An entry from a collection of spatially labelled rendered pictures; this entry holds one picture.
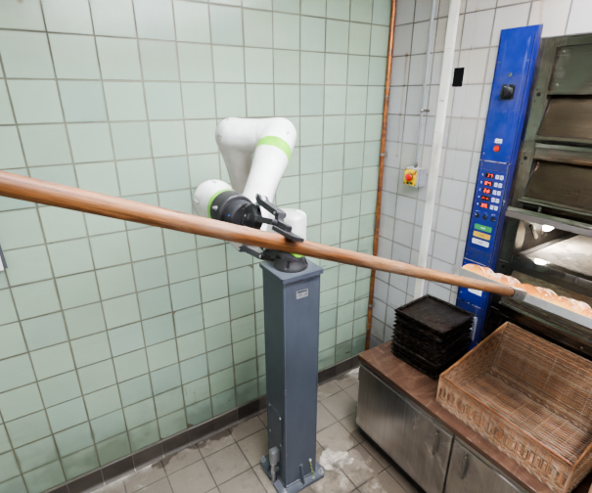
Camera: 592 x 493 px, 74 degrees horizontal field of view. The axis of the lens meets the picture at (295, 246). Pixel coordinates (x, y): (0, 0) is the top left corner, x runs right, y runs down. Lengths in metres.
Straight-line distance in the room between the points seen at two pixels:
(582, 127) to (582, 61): 0.25
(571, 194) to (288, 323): 1.27
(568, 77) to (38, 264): 2.24
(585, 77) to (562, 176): 0.38
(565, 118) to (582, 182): 0.26
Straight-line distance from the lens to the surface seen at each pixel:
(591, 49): 1.98
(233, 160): 1.43
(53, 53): 1.80
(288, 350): 1.78
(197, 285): 2.08
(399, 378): 2.11
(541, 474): 1.86
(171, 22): 1.89
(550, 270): 2.06
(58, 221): 1.85
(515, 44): 2.06
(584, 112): 1.96
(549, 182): 2.00
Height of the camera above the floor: 1.89
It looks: 21 degrees down
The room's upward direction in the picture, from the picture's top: straight up
